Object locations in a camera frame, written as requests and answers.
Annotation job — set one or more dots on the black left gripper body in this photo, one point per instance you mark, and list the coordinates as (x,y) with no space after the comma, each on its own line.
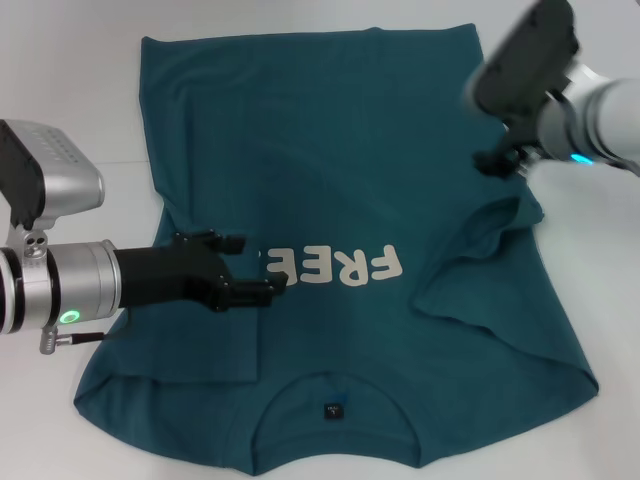
(165,280)

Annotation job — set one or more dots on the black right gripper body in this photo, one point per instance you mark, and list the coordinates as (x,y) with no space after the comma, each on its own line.
(522,142)

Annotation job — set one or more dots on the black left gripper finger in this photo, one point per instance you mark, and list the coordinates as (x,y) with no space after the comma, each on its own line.
(257,292)
(235,244)

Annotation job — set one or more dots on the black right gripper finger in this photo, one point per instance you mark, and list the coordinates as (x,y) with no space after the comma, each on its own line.
(512,169)
(487,162)

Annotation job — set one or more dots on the teal t-shirt with FREE print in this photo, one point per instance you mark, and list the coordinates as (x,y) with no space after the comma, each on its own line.
(350,165)

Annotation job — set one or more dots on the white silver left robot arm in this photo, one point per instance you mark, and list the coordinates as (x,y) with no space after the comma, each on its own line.
(70,285)

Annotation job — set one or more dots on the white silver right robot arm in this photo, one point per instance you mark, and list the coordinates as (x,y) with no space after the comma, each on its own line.
(600,120)

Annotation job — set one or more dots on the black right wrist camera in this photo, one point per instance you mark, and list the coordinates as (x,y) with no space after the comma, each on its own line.
(525,60)

